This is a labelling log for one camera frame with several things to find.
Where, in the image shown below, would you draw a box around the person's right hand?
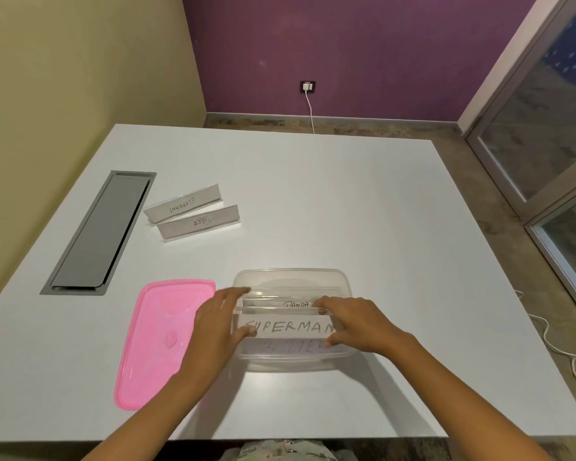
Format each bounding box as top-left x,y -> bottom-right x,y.
318,296 -> 412,357

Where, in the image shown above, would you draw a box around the person's left hand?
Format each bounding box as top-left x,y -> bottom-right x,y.
185,286 -> 257,376

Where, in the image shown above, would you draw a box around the clear name plate large lettering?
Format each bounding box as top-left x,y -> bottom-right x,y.
233,307 -> 340,342

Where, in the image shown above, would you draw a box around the person's right forearm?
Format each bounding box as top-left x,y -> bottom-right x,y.
385,332 -> 555,461

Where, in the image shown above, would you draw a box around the person's left forearm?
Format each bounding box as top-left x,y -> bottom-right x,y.
79,351 -> 231,461

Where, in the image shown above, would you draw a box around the clear name plate faint lettering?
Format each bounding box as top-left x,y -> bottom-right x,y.
241,338 -> 333,357

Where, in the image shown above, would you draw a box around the clear name plate small lettering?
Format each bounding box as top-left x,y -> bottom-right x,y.
246,295 -> 328,311

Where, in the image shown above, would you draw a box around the clear plastic storage container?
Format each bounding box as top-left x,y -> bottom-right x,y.
231,268 -> 357,374

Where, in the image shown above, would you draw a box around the pink plastic container lid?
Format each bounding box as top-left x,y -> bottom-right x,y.
114,279 -> 217,411

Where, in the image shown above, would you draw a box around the clear name plate short word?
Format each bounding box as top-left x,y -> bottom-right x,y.
156,204 -> 243,243

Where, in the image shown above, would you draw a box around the camouflage trousers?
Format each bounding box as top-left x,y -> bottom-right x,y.
236,439 -> 335,461

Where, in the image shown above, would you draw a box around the clear name plate long word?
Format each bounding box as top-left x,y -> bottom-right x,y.
143,181 -> 225,225

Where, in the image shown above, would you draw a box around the aluminium framed glass door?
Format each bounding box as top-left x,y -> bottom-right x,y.
457,0 -> 576,333

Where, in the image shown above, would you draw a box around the grey table cable hatch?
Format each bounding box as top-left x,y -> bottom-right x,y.
39,171 -> 157,296

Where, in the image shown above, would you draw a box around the thick white floor cable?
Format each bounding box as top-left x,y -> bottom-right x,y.
513,288 -> 576,397

